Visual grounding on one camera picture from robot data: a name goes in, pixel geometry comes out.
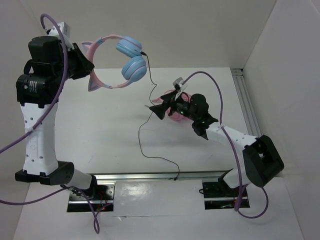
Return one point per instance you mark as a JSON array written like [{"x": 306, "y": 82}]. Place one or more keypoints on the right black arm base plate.
[{"x": 218, "y": 190}]

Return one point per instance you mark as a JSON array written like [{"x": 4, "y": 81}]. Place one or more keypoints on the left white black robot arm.
[{"x": 38, "y": 90}]

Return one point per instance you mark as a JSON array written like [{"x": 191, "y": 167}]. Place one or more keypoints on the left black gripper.
[{"x": 85, "y": 65}]

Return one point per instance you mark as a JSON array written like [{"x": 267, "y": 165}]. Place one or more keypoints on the front aluminium rail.
[{"x": 158, "y": 176}]

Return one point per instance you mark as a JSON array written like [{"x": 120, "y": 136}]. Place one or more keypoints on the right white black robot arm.
[{"x": 257, "y": 159}]

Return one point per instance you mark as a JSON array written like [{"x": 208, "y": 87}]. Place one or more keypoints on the aluminium rail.
[
  {"x": 245, "y": 102},
  {"x": 158, "y": 176}
]

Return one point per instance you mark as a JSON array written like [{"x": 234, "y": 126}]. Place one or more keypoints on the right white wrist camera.
[{"x": 180, "y": 86}]

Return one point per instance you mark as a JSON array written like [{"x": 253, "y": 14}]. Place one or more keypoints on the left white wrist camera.
[{"x": 66, "y": 32}]

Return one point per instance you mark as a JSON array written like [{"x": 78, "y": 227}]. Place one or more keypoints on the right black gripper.
[{"x": 159, "y": 109}]

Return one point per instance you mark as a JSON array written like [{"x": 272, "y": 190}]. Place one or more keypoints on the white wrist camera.
[
  {"x": 180, "y": 86},
  {"x": 66, "y": 32}
]

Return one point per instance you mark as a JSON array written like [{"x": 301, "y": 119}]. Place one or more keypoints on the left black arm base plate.
[{"x": 100, "y": 193}]

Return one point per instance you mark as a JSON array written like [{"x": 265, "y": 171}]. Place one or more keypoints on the right side aluminium rail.
[{"x": 245, "y": 102}]

